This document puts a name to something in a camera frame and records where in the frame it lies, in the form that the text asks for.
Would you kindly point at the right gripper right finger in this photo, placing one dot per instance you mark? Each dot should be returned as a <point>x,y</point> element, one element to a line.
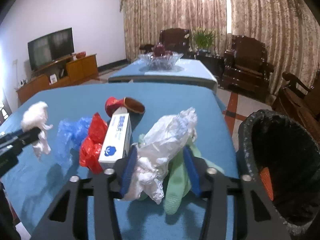
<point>254,215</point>

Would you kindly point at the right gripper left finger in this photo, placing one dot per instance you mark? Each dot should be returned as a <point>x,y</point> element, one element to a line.
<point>84,202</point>

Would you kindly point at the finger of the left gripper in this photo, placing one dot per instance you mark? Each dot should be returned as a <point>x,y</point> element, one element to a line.
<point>20,138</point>

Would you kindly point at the white tissue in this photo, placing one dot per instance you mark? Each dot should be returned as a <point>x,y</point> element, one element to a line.
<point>37,116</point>

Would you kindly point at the blue plastic bag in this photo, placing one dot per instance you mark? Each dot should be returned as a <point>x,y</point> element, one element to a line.
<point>70,135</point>

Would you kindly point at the green rubber glove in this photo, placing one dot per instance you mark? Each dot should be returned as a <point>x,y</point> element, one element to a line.
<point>178,183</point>

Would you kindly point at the clear white plastic bag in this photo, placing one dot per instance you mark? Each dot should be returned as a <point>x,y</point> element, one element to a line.
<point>157,148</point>

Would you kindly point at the black lined trash bin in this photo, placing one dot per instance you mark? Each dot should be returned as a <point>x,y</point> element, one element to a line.
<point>268,139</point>

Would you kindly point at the blue tablecloth near table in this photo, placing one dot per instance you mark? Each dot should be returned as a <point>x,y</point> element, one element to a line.
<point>33,183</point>

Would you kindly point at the blue tablecloth table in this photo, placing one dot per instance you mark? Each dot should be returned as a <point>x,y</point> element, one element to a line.
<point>33,183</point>
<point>185,71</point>

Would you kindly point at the red plastic wrapper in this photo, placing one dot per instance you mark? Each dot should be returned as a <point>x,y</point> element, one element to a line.
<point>91,146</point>

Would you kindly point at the white blue carton box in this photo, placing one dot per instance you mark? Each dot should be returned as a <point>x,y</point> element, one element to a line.
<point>116,144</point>

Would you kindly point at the red brown paper cup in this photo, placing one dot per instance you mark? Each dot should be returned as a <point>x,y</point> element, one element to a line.
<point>132,105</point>

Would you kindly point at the wooden tv cabinet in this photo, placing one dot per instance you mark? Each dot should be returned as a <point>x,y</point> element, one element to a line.
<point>66,71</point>

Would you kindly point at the flat screen television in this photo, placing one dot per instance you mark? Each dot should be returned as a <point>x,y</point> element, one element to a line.
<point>50,47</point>

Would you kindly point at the dark wooden sofa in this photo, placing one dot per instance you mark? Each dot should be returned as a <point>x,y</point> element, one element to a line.
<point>300,103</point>

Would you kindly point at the glass fruit bowl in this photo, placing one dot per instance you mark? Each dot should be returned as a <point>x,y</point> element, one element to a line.
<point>160,63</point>

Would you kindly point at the blue tablecloth far table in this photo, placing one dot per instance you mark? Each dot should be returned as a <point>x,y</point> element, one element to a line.
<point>185,71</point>

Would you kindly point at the red fruit in bowl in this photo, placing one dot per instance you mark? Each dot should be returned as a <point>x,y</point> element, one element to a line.
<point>159,50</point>

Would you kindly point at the left dark wooden armchair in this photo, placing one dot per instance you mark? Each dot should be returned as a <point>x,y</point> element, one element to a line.
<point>174,39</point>

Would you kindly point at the dark wooden armchair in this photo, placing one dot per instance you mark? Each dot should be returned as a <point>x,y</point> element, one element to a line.
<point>247,67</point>
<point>174,39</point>

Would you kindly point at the dark wooden side table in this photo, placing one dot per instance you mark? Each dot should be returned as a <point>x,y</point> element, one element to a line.
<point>214,63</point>

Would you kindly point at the right dark wooden armchair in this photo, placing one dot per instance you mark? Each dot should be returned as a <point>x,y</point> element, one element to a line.
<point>247,67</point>

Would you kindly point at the potted green plant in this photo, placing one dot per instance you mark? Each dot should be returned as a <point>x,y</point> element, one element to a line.
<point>203,39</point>

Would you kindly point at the floral beige curtains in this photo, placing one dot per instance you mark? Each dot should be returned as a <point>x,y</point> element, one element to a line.
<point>288,28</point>

